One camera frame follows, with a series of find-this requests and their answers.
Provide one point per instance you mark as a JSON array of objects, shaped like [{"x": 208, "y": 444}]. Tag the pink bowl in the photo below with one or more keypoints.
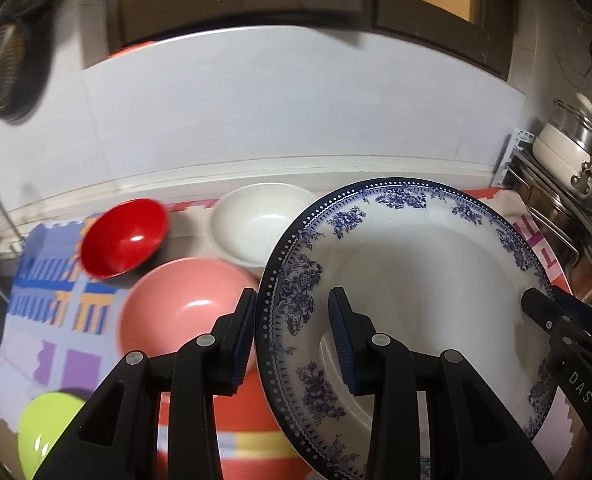
[{"x": 176, "y": 300}]

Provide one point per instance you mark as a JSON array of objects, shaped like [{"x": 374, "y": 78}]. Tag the red and black bowl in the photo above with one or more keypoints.
[{"x": 126, "y": 235}]

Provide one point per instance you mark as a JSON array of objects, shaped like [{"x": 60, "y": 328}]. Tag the white pot with glass lid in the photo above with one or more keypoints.
[{"x": 551, "y": 147}]

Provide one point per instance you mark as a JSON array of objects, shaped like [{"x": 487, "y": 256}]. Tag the dark brown window frame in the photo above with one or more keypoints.
[{"x": 226, "y": 0}]

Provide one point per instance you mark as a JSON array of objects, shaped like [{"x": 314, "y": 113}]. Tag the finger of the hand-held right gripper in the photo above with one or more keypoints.
[
  {"x": 583, "y": 312},
  {"x": 548, "y": 315}
]

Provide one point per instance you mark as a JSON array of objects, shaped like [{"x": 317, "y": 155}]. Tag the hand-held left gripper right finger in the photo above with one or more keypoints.
[{"x": 338, "y": 330}]

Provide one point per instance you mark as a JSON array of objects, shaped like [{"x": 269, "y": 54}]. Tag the white bowl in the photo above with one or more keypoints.
[{"x": 256, "y": 220}]

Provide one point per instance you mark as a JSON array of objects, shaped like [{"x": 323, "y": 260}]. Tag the green plate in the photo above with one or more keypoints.
[{"x": 41, "y": 435}]

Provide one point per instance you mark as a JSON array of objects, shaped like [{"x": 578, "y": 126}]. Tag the large steel pot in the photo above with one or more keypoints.
[{"x": 551, "y": 215}]

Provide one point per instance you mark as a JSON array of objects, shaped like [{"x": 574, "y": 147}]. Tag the blue floral rim plate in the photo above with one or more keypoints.
[{"x": 426, "y": 260}]

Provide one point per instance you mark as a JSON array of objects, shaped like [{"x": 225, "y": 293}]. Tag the black frying pan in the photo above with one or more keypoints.
[{"x": 6, "y": 60}]

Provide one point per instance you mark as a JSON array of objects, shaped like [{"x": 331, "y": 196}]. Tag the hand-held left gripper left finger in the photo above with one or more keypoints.
[{"x": 246, "y": 345}]

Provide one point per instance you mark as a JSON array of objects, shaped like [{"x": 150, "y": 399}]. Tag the colourful patterned mat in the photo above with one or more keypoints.
[{"x": 66, "y": 365}]

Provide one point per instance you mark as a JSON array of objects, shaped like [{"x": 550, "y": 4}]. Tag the white pot shelf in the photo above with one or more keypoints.
[{"x": 518, "y": 137}]

